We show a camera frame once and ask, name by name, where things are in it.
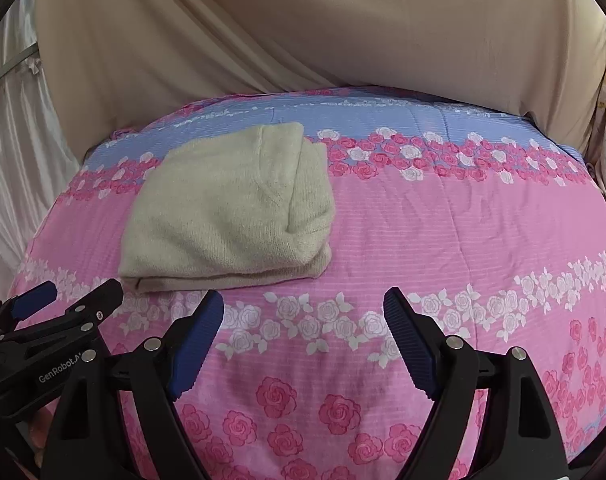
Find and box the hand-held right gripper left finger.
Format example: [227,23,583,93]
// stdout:
[35,289,225,480]

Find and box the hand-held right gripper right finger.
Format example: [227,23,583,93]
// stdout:
[383,287,570,480]

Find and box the beige cloth backdrop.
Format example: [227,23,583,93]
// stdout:
[33,0,606,131]

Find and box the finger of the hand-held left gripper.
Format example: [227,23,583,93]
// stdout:
[10,281,58,320]
[20,279,124,341]

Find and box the grey metal pole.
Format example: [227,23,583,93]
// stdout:
[0,45,38,96]

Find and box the pink floral bedsheet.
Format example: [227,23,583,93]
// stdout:
[5,87,606,480]

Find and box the white satin curtain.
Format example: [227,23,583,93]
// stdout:
[0,0,84,301]

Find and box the cream knit sweater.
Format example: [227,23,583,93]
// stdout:
[119,121,336,295]

